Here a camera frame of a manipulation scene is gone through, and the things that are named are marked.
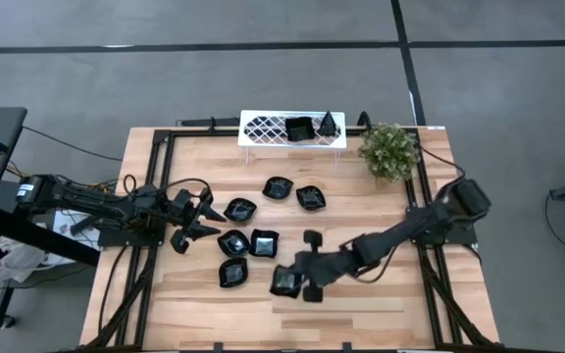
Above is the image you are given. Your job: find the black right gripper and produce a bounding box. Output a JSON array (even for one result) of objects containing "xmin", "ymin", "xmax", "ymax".
[{"xmin": 289, "ymin": 229, "xmax": 357, "ymax": 303}]

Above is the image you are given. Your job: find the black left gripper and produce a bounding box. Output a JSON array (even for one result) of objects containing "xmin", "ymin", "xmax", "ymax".
[{"xmin": 167, "ymin": 186, "xmax": 228, "ymax": 255}]

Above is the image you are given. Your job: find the black square mini plate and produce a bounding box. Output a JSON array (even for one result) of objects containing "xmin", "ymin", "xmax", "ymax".
[
  {"xmin": 283, "ymin": 116, "xmax": 317, "ymax": 144},
  {"xmin": 268, "ymin": 264, "xmax": 306, "ymax": 300},
  {"xmin": 248, "ymin": 227, "xmax": 281, "ymax": 260}
]

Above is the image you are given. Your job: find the black leaf-shaped mini plate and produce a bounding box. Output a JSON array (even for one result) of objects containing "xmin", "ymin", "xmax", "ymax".
[
  {"xmin": 223, "ymin": 197, "xmax": 258, "ymax": 225},
  {"xmin": 261, "ymin": 176, "xmax": 295, "ymax": 201},
  {"xmin": 218, "ymin": 257, "xmax": 250, "ymax": 289},
  {"xmin": 295, "ymin": 184, "xmax": 328, "ymax": 212},
  {"xmin": 216, "ymin": 228, "xmax": 251, "ymax": 259}
]

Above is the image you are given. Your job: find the black clamp lever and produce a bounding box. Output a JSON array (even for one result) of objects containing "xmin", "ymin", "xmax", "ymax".
[{"xmin": 69, "ymin": 213, "xmax": 103, "ymax": 236}]

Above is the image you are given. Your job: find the green potted plant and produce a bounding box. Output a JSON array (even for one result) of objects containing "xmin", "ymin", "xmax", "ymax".
[{"xmin": 357, "ymin": 122, "xmax": 422, "ymax": 185}]

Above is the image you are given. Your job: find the black desk leg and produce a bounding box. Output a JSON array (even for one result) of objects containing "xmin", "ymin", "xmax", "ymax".
[{"xmin": 0, "ymin": 205, "xmax": 101, "ymax": 330}]

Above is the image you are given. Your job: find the white plastic bag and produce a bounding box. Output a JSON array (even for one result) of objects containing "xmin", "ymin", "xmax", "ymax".
[{"xmin": 0, "ymin": 234, "xmax": 66, "ymax": 286}]

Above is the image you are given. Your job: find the black aluminium table frame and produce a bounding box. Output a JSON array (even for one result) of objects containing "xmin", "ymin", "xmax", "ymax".
[{"xmin": 78, "ymin": 116, "xmax": 502, "ymax": 353}]

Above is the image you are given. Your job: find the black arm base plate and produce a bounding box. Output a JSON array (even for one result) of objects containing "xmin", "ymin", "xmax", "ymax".
[
  {"xmin": 96, "ymin": 215, "xmax": 167, "ymax": 249},
  {"xmin": 406, "ymin": 205, "xmax": 479, "ymax": 246}
]

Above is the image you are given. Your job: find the white wire rack shelf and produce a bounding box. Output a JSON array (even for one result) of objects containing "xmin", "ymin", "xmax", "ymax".
[{"xmin": 237, "ymin": 109, "xmax": 348, "ymax": 167}]

